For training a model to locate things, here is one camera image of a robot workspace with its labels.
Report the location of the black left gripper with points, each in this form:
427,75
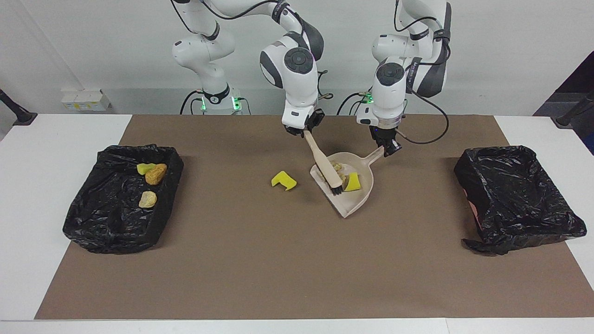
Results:
383,134

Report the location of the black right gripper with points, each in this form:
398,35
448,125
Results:
314,119

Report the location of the beige hand brush black bristles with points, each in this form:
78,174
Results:
325,167

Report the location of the pale bread chunk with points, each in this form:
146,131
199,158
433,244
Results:
336,165

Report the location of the yellow green sponge block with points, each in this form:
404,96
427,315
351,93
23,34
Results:
353,183

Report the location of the plain yellow sponge piece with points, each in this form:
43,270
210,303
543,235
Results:
284,180

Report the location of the beige plastic dustpan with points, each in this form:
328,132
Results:
359,199

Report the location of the brown bread roll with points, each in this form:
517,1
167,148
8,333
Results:
156,174

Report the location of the green topped yellow sponge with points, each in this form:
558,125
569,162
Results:
143,168

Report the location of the orange striped bread piece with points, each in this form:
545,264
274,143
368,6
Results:
147,199

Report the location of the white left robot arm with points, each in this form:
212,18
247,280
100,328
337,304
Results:
390,93

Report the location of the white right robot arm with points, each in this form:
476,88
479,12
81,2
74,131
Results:
297,79

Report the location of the black bag lined pink bin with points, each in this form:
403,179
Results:
515,195

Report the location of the brown paper table mat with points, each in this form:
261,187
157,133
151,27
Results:
297,287

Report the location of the dark background furniture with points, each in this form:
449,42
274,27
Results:
580,74

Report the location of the black camera stand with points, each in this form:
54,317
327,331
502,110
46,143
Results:
16,111
575,111

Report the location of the white wall outlet box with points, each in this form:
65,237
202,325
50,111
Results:
86,99

